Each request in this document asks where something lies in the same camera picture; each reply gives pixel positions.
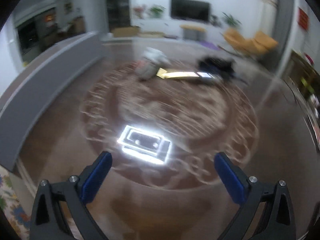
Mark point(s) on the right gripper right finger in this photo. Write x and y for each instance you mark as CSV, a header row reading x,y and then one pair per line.
x,y
277,220

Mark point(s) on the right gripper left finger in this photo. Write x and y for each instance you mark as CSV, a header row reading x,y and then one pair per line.
x,y
48,220

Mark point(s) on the black printed cardboard box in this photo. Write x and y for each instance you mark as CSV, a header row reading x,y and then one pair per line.
x,y
189,75

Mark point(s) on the grey sofa back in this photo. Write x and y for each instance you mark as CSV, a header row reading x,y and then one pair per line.
x,y
30,94

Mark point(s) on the wooden dining chair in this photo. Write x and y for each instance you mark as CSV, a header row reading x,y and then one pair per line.
x,y
301,73

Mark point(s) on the black studded fabric item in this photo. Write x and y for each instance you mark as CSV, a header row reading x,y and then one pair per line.
x,y
224,68

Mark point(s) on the yellow lounge chair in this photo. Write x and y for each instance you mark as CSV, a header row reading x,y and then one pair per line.
x,y
260,44

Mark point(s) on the white knitted glove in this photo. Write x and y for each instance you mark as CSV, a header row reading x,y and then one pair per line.
x,y
150,62

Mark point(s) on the green potted plant right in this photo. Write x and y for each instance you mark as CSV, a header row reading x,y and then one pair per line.
x,y
231,21

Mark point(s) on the green potted plant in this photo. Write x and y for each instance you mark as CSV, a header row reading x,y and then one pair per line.
x,y
156,11
231,21

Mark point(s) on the wooden bench stool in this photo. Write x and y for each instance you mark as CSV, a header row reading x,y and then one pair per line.
x,y
193,33

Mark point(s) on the cardboard box on floor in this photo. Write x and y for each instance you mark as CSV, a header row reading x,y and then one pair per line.
x,y
131,31

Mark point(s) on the white tv cabinet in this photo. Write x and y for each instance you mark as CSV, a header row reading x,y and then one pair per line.
x,y
173,27

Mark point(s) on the red flower vase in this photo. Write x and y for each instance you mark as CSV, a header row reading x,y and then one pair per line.
x,y
139,11

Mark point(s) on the grey curtain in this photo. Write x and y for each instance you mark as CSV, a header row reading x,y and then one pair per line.
x,y
282,28

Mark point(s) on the black flat screen television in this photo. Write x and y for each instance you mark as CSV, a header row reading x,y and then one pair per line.
x,y
190,10

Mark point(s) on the green potted plant left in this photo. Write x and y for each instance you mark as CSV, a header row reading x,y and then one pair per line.
x,y
156,11

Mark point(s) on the dark glass display cabinet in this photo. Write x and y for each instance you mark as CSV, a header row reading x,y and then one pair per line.
x,y
118,13

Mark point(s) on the red wall decoration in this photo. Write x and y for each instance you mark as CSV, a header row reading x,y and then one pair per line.
x,y
303,19

